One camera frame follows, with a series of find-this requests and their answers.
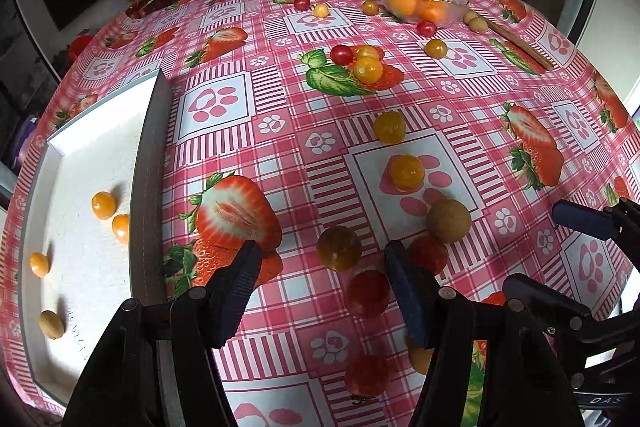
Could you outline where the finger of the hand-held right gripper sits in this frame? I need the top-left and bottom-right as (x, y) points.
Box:
(502, 273), (608, 344)
(552, 197), (640, 259)

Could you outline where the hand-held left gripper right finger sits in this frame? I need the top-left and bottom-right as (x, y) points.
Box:
(385, 241), (586, 427)

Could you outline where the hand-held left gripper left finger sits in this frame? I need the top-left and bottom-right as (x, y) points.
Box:
(62, 241), (262, 427)

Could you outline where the dark yellow cherry tomato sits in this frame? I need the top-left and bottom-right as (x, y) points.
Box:
(317, 226), (362, 271)

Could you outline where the white foam tray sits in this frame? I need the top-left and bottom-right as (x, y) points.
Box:
(17, 69), (173, 413)

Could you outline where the pink strawberry print tablecloth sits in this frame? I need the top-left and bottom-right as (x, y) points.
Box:
(0, 0), (640, 427)

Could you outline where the long wooden stick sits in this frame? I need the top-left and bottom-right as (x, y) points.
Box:
(472, 9), (556, 72)

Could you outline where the white cabinet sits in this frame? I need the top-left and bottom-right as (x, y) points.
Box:
(575, 0), (640, 118)

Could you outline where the red plastic chair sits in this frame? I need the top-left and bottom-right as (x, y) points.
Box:
(67, 34), (96, 62)

